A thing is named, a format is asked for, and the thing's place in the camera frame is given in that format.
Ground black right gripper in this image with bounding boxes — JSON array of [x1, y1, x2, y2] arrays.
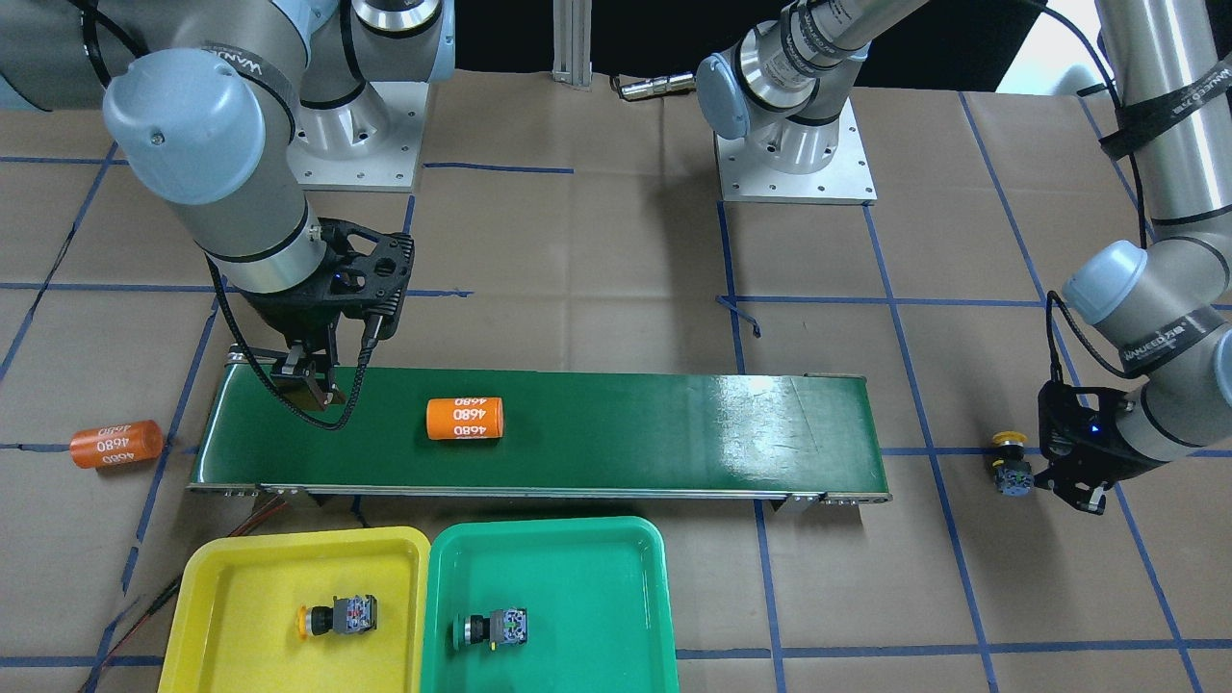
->
[[241, 217, 415, 412]]

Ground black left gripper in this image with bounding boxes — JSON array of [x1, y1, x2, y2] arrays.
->
[[1036, 381, 1165, 515]]

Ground yellow push button switch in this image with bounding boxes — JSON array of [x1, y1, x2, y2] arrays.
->
[[991, 430, 1035, 499]]

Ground orange cylinder with white print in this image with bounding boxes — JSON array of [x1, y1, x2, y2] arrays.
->
[[69, 420, 166, 469]]

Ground green push button switch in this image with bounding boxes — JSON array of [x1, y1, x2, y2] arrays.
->
[[450, 608, 529, 651]]

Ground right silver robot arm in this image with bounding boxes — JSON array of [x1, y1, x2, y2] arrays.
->
[[1, 1, 456, 420]]

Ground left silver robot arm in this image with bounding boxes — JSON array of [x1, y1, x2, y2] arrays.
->
[[694, 1, 1231, 515]]

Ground yellow plastic tray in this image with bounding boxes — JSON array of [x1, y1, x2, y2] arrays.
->
[[159, 527, 430, 692]]

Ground green conveyor belt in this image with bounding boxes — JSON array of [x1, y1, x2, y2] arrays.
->
[[188, 363, 892, 506]]

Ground green plastic tray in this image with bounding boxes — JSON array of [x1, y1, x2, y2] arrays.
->
[[420, 515, 680, 692]]

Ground loose blue tape strip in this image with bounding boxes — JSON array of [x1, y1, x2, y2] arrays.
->
[[715, 295, 763, 339]]

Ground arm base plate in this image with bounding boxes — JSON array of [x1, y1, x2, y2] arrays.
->
[[287, 81, 431, 194], [713, 101, 878, 205]]

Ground red and black wires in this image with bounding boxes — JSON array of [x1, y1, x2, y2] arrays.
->
[[83, 496, 290, 693]]

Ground aluminium frame post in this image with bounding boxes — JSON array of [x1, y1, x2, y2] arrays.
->
[[551, 0, 593, 90]]

